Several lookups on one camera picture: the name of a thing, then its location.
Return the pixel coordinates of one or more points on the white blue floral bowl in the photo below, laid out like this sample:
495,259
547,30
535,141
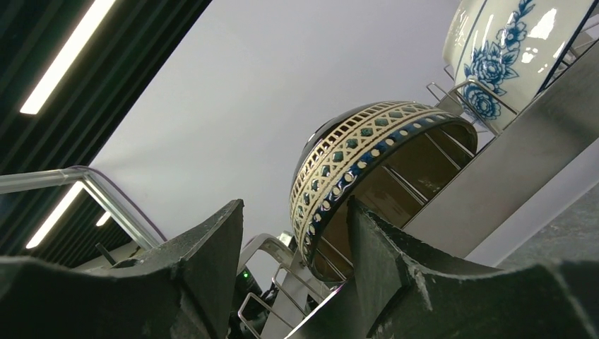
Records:
506,52

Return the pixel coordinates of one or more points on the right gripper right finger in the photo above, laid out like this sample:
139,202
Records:
405,288

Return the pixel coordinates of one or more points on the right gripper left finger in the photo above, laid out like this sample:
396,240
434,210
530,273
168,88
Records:
180,289

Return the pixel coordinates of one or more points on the dark bowl with lattice band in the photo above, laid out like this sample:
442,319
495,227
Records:
393,156

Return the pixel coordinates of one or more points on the steel two-tier dish rack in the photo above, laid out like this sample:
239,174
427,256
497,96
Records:
546,137

